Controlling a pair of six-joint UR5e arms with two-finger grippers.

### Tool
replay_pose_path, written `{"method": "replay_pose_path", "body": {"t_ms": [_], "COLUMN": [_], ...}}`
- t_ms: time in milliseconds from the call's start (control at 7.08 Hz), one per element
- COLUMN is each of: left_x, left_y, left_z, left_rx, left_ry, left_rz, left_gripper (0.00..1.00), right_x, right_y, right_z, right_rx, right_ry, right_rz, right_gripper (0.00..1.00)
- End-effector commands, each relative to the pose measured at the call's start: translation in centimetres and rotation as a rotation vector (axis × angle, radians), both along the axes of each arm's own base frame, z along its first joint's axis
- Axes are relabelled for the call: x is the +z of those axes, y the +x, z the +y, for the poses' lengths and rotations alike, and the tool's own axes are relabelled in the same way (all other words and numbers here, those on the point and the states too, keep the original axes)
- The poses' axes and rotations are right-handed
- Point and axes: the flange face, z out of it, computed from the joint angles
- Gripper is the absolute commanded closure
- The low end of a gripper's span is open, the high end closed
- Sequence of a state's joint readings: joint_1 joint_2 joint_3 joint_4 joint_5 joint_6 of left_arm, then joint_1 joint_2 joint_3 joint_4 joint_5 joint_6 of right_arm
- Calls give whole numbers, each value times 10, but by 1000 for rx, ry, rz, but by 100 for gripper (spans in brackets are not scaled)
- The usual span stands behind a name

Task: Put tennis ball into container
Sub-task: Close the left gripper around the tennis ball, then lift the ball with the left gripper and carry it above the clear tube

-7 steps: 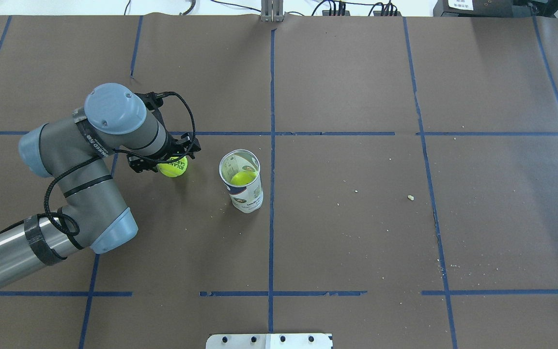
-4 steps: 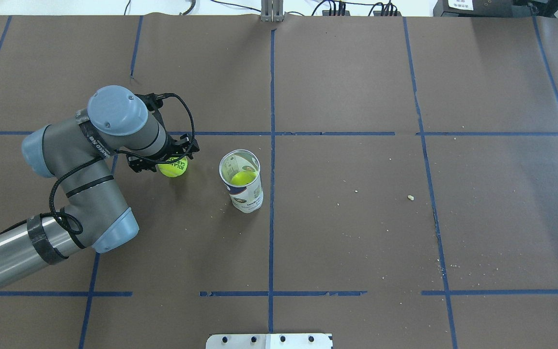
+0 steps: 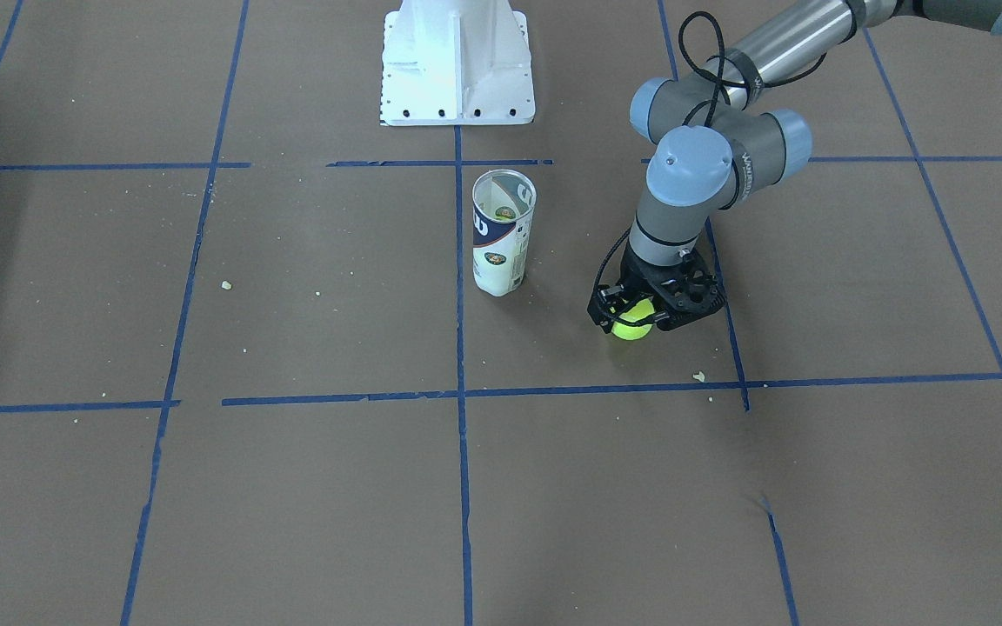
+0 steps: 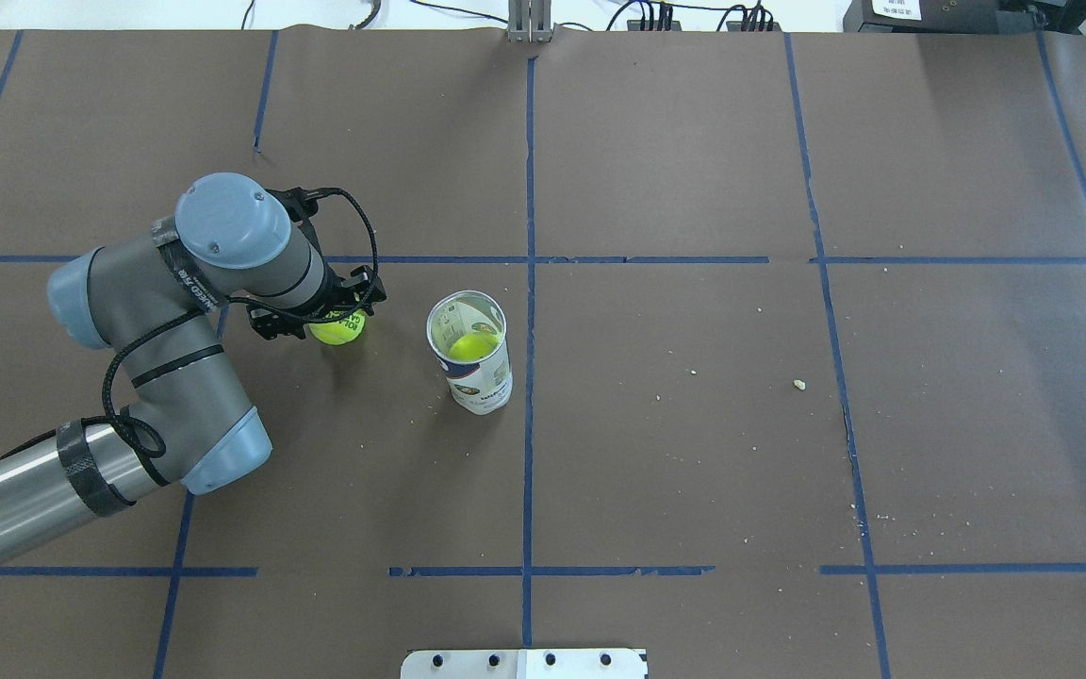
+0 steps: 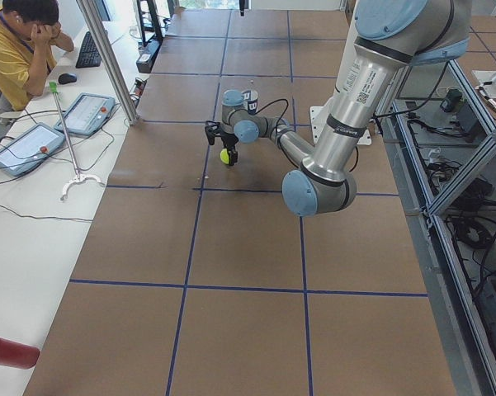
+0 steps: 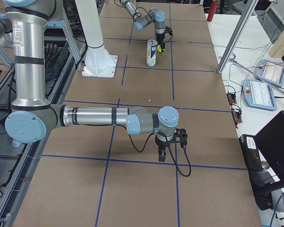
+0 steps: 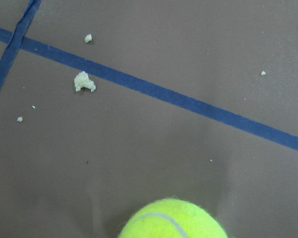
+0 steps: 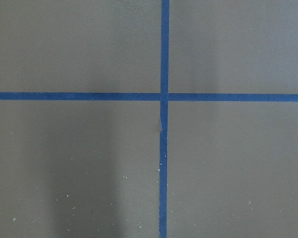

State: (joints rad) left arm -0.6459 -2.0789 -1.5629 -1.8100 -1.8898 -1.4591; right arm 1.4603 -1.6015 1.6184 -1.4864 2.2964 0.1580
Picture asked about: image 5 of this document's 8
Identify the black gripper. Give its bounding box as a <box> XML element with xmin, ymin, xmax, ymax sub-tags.
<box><xmin>221</xmin><ymin>134</ymin><xmax>238</xmax><ymax>166</ymax></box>

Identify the yellow-green tennis ball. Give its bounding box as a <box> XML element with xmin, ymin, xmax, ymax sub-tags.
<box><xmin>220</xmin><ymin>148</ymin><xmax>230</xmax><ymax>165</ymax></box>

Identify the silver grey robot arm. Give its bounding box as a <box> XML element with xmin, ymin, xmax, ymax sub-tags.
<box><xmin>205</xmin><ymin>1</ymin><xmax>472</xmax><ymax>216</ymax></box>

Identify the clear tennis ball can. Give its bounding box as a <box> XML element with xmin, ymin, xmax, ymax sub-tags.
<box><xmin>242</xmin><ymin>89</ymin><xmax>258</xmax><ymax>116</ymax></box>

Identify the black box on floor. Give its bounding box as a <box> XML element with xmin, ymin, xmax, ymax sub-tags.
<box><xmin>135</xmin><ymin>40</ymin><xmax>161</xmax><ymax>73</ymax></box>

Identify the far teach pendant tablet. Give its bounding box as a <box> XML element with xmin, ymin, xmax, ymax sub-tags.
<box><xmin>64</xmin><ymin>92</ymin><xmax>116</xmax><ymax>137</ymax></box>

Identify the teach pendant tablet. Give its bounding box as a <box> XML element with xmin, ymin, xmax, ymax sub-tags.
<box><xmin>0</xmin><ymin>123</ymin><xmax>65</xmax><ymax>177</ymax></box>
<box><xmin>64</xmin><ymin>92</ymin><xmax>116</xmax><ymax>137</ymax></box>

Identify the black computer keyboard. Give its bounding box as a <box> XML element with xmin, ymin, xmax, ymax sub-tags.
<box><xmin>75</xmin><ymin>31</ymin><xmax>102</xmax><ymax>68</ymax></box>

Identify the black computer mouse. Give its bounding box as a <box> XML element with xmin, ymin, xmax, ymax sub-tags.
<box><xmin>58</xmin><ymin>73</ymin><xmax>78</xmax><ymax>85</ymax></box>

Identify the silver reacher grabber tool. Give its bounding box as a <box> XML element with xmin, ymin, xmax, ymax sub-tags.
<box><xmin>49</xmin><ymin>81</ymin><xmax>106</xmax><ymax>202</ymax></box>

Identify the white desk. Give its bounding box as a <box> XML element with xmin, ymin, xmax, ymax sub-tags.
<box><xmin>0</xmin><ymin>20</ymin><xmax>149</xmax><ymax>360</ymax></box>

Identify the near teach pendant tablet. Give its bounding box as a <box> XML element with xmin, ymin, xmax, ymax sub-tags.
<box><xmin>0</xmin><ymin>123</ymin><xmax>65</xmax><ymax>177</ymax></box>

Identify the person in yellow shirt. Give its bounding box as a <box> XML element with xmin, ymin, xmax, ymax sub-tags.
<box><xmin>0</xmin><ymin>0</ymin><xmax>74</xmax><ymax>111</ymax></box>

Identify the red cylinder bottle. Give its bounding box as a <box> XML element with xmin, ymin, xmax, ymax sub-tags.
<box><xmin>0</xmin><ymin>338</ymin><xmax>40</xmax><ymax>370</ymax></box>

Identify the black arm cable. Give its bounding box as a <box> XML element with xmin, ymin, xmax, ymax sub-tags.
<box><xmin>255</xmin><ymin>97</ymin><xmax>360</xmax><ymax>172</ymax></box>

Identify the aluminium frame post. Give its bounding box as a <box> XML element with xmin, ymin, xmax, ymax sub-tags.
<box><xmin>77</xmin><ymin>0</ymin><xmax>138</xmax><ymax>125</ymax></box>

